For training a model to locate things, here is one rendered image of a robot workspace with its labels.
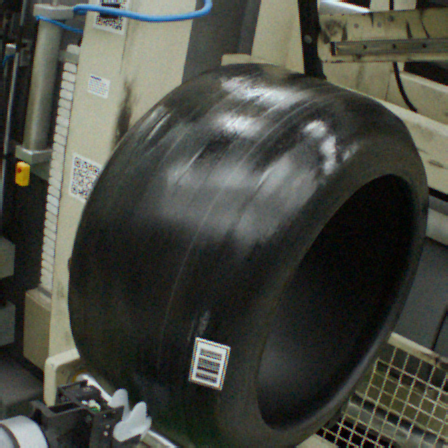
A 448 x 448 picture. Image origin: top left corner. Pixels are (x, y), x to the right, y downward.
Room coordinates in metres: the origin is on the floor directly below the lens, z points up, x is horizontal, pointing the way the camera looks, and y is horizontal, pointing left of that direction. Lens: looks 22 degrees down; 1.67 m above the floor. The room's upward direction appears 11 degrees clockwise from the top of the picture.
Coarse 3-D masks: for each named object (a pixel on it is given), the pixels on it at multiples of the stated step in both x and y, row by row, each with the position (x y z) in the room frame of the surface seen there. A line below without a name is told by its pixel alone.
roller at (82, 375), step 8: (80, 376) 1.10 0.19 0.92; (88, 376) 1.10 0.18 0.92; (88, 384) 1.08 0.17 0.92; (96, 384) 1.08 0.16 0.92; (104, 392) 1.06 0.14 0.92; (152, 432) 0.99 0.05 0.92; (160, 432) 0.99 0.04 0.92; (144, 440) 0.99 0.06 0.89; (152, 440) 0.98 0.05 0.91; (160, 440) 0.98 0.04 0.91; (168, 440) 0.97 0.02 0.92
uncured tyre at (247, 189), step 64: (256, 64) 1.13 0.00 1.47; (192, 128) 0.96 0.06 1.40; (256, 128) 0.94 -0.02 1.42; (320, 128) 0.95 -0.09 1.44; (384, 128) 1.03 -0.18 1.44; (128, 192) 0.92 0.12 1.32; (192, 192) 0.89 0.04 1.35; (256, 192) 0.87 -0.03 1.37; (320, 192) 0.90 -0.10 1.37; (384, 192) 1.27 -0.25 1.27; (128, 256) 0.88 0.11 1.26; (192, 256) 0.84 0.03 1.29; (256, 256) 0.84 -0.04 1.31; (320, 256) 1.34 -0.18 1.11; (384, 256) 1.27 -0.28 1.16; (128, 320) 0.85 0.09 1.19; (192, 320) 0.81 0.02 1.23; (256, 320) 0.83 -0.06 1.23; (320, 320) 1.27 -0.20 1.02; (384, 320) 1.16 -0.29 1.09; (128, 384) 0.87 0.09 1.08; (192, 384) 0.81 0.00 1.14; (256, 384) 0.85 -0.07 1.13; (320, 384) 1.17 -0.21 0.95
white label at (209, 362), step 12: (204, 348) 0.80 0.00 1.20; (216, 348) 0.80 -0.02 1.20; (228, 348) 0.79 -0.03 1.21; (204, 360) 0.80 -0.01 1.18; (216, 360) 0.80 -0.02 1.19; (192, 372) 0.80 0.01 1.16; (204, 372) 0.80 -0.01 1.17; (216, 372) 0.80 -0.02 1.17; (204, 384) 0.80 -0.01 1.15; (216, 384) 0.80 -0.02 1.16
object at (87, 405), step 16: (64, 384) 0.80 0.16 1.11; (80, 384) 0.82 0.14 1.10; (64, 400) 0.78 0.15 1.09; (80, 400) 0.78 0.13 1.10; (96, 400) 0.80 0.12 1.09; (32, 416) 0.72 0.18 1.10; (48, 416) 0.71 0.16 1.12; (64, 416) 0.73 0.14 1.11; (80, 416) 0.75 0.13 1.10; (96, 416) 0.75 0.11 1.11; (112, 416) 0.79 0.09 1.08; (48, 432) 0.71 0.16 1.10; (64, 432) 0.74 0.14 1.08; (80, 432) 0.75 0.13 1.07; (96, 432) 0.75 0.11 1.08; (112, 432) 0.79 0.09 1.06
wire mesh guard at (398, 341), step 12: (396, 336) 1.29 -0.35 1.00; (408, 348) 1.27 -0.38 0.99; (420, 348) 1.26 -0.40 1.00; (432, 360) 1.24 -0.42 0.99; (444, 360) 1.23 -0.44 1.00; (372, 372) 1.31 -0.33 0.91; (432, 372) 1.24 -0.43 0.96; (396, 384) 1.28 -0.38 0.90; (408, 396) 1.26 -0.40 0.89; (360, 408) 1.31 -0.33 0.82; (444, 408) 1.21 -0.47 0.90; (384, 420) 1.28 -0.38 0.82; (444, 420) 1.20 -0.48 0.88; (324, 432) 1.34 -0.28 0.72; (408, 432) 1.24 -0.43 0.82; (348, 444) 1.31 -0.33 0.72; (420, 444) 1.22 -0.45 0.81
